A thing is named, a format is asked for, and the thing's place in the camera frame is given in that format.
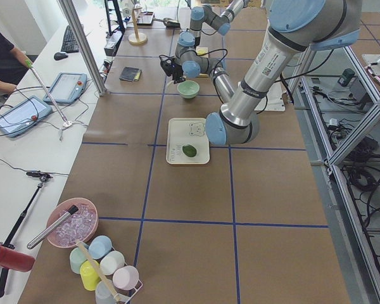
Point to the white cup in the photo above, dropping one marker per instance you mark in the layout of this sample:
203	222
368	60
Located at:
112	262

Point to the grey cup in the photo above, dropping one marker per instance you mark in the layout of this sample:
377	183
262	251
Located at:
103	295

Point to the blue cup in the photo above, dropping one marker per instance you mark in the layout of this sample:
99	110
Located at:
100	247

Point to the aluminium side frame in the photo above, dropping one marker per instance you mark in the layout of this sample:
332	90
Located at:
340	98

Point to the black tripod stick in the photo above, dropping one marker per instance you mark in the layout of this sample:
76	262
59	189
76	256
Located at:
43	178

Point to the pink bowl with ice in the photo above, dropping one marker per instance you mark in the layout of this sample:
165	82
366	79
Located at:
80	226

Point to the mint green bowl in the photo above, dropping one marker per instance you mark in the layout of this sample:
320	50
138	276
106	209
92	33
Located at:
188	89

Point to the steel scoop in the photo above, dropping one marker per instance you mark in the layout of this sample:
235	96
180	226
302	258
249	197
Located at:
168	23

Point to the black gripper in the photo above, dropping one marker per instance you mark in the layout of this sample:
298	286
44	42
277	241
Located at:
178	73

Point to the teach pendant tablet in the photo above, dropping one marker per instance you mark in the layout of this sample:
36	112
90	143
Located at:
68	87
24	116

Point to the white ceramic spoon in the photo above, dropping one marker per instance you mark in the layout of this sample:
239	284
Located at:
171	87

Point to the steel tube tool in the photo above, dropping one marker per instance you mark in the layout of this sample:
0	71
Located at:
46	232

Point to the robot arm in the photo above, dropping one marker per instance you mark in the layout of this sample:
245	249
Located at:
293	27
220	23

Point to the bamboo cutting board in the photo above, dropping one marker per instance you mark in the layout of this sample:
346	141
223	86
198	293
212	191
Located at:
203	55

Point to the far teach pendant tablet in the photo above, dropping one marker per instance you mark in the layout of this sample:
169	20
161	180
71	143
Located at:
68	87

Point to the white wire cup rack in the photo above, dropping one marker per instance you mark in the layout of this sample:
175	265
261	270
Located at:
120	296

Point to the green avocado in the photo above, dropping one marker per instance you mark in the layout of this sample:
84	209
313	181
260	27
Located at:
189	150

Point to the pink cup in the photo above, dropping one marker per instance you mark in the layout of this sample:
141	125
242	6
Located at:
126	278

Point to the wooden mug tree stand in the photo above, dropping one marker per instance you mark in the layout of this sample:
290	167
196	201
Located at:
137	38

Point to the near teach pendant tablet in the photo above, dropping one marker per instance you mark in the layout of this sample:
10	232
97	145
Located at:
24	116

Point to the aluminium frame post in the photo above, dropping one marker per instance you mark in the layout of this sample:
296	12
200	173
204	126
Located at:
73	20

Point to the yellow sponge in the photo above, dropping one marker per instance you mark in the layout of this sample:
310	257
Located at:
138	75

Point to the black keyboard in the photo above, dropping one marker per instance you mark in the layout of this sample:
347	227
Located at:
69	42

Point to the black computer mouse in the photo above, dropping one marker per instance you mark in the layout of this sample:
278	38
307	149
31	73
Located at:
60	56

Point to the green cup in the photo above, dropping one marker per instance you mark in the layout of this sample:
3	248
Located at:
76	259

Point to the silver rod with green tip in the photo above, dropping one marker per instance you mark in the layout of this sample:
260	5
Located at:
66	122

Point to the person in black shirt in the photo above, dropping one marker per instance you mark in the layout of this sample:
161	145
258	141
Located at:
13	65

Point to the cream bear tray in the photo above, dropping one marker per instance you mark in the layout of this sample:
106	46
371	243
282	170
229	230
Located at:
183	131

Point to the red cylinder can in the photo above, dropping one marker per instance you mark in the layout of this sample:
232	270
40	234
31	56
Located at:
12	259

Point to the yellow cup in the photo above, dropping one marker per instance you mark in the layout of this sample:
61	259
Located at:
89	276

